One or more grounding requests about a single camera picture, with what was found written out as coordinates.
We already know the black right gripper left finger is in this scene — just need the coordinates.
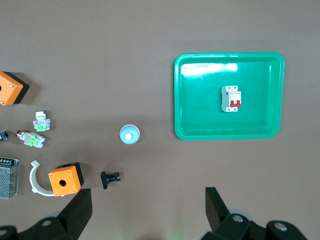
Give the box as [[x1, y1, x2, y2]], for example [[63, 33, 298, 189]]
[[0, 188, 94, 240]]

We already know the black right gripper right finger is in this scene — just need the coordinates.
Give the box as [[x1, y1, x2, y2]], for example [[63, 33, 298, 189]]
[[201, 186, 309, 240]]

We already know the white red circuit breaker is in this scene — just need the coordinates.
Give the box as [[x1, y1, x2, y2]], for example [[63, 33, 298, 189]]
[[220, 85, 243, 113]]

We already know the orange button box black base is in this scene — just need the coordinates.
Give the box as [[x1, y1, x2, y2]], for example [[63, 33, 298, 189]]
[[0, 70, 30, 106], [48, 162, 85, 198]]

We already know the small white pipe clamp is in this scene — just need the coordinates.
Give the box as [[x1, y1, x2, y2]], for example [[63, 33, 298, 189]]
[[29, 160, 56, 197]]

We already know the metal mesh power supply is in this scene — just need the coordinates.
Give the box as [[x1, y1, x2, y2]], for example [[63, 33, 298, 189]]
[[0, 156, 20, 200]]

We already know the red lens indicator green block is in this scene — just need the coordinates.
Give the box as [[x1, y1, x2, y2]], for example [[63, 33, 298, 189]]
[[15, 129, 47, 149]]

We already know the white push button green block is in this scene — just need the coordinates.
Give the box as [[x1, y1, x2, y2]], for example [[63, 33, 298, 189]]
[[32, 110, 52, 133]]

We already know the blue white dome button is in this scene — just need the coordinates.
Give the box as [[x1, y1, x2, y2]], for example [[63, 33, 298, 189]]
[[118, 123, 141, 145]]

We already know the green plastic tray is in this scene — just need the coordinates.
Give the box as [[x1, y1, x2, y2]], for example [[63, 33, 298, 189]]
[[173, 51, 286, 141]]

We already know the brown table cover mat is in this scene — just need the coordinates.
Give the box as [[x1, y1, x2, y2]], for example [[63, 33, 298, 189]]
[[0, 0, 320, 240]]

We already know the small black switch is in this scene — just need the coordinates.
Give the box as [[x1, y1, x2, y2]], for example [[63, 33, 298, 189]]
[[100, 170, 123, 190]]

